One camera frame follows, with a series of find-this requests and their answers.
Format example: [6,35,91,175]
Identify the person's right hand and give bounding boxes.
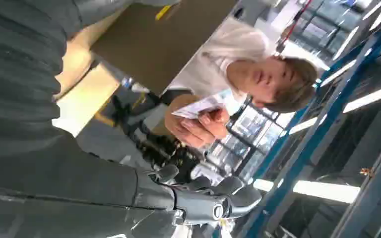
[197,107,231,140]

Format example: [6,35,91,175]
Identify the person's left hand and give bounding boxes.
[173,117,218,149]

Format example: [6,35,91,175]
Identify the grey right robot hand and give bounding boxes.
[0,130,263,238]

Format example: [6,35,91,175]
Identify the black framed glass partition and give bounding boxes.
[207,97,285,179]

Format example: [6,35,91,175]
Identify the person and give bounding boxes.
[163,16,331,149]

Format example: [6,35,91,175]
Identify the blue steel beam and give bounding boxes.
[240,14,381,238]

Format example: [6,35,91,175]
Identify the pale wooden desk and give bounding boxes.
[52,6,126,138]

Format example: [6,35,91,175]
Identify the long ceiling light strip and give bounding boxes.
[287,80,381,136]
[252,178,361,204]
[319,47,374,88]

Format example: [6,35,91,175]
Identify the red hanging strap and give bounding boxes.
[275,0,314,53]

